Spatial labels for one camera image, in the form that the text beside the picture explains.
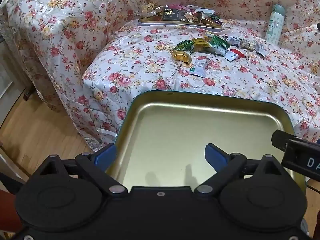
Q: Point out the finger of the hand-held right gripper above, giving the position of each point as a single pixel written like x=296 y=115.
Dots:
x=278 y=138

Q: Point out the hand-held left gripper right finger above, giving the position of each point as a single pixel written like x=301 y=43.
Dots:
x=215 y=155

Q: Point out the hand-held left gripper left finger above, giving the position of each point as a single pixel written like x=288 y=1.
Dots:
x=107 y=155

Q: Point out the golden tin tray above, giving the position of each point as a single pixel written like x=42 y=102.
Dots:
x=175 y=130

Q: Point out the white green snack packet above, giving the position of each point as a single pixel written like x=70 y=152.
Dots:
x=198 y=67

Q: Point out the red white snack packet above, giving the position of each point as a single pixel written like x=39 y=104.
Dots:
x=236 y=53

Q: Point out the beige patterned snack packet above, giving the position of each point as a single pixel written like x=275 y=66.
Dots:
x=247 y=43

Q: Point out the gold candy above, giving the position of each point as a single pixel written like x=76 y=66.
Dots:
x=181 y=56

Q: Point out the white blue snack packet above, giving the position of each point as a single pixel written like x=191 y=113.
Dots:
x=233 y=40

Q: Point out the green candy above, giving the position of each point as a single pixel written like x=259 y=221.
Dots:
x=183 y=45

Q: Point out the pile of assorted snacks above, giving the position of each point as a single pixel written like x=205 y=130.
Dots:
x=150 y=8

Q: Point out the mint green cartoon bottle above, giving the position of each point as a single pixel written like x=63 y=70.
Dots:
x=273 y=25

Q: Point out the red cloth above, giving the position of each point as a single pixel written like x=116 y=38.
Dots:
x=7 y=210

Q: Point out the white cabinet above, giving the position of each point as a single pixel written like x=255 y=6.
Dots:
x=7 y=80

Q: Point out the dark biscuit packet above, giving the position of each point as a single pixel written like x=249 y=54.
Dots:
x=175 y=15

